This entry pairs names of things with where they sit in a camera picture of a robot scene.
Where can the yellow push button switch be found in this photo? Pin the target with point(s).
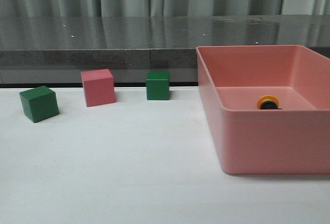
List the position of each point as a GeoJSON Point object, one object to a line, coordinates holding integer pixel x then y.
{"type": "Point", "coordinates": [268, 102]}

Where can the small green cube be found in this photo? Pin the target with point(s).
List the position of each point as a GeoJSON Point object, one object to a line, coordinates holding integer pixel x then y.
{"type": "Point", "coordinates": [157, 86]}

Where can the pink cube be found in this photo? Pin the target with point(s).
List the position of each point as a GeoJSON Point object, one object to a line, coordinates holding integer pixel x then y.
{"type": "Point", "coordinates": [98, 87]}

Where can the large green cube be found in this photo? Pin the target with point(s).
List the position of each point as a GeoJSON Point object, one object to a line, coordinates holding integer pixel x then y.
{"type": "Point", "coordinates": [39, 103]}

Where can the grey stone ledge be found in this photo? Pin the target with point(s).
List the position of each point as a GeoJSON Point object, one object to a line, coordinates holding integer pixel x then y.
{"type": "Point", "coordinates": [54, 51]}

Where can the pink plastic bin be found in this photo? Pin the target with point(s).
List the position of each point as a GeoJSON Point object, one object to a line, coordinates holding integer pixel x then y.
{"type": "Point", "coordinates": [293, 140]}

